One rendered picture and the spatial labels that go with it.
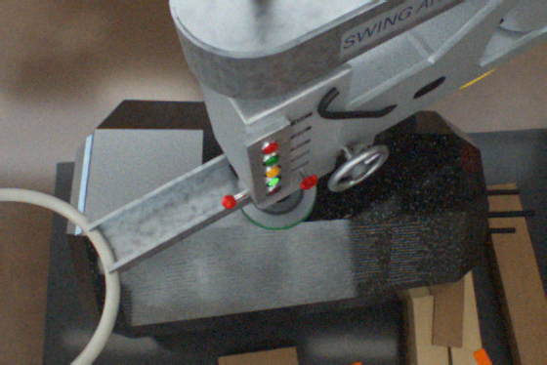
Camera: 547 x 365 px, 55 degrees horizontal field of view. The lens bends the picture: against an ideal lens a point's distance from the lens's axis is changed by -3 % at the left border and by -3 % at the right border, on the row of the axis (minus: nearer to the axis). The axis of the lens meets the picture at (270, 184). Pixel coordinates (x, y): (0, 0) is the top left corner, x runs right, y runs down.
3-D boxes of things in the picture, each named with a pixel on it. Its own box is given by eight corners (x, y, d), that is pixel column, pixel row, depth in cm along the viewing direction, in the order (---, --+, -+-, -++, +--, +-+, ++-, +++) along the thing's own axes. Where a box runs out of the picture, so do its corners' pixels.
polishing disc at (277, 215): (257, 143, 155) (257, 141, 154) (327, 172, 151) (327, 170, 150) (225, 209, 148) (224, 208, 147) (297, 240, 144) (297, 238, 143)
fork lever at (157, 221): (335, 90, 138) (336, 79, 134) (377, 149, 132) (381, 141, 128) (86, 220, 126) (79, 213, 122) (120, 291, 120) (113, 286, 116)
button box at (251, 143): (284, 176, 112) (282, 110, 86) (291, 186, 111) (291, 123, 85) (250, 195, 111) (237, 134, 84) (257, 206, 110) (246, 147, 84)
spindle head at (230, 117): (341, 73, 136) (362, -61, 94) (392, 141, 129) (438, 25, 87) (215, 141, 130) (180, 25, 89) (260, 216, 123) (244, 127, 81)
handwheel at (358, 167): (361, 137, 126) (369, 105, 112) (386, 171, 123) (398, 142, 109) (306, 167, 124) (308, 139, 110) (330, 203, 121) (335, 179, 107)
